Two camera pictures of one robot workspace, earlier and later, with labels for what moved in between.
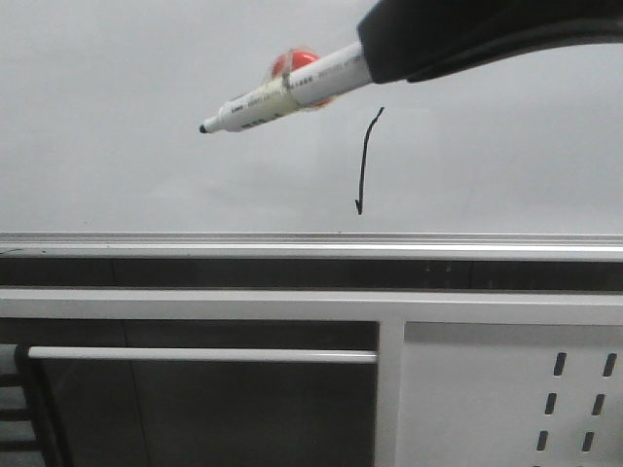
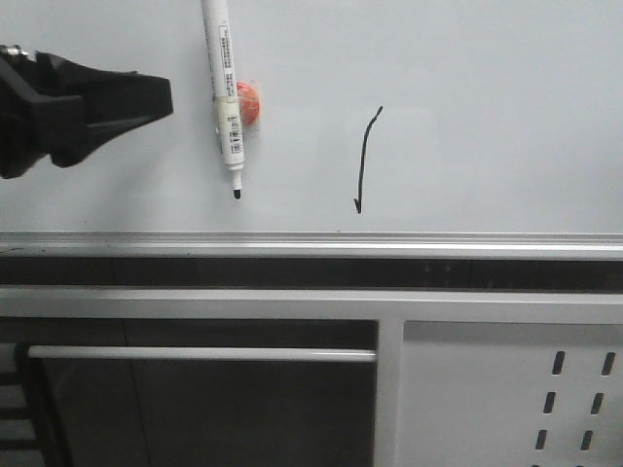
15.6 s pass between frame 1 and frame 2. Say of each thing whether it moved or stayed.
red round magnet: moved
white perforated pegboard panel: stayed
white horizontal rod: stayed
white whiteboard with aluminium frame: stayed
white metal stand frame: stayed
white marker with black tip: moved
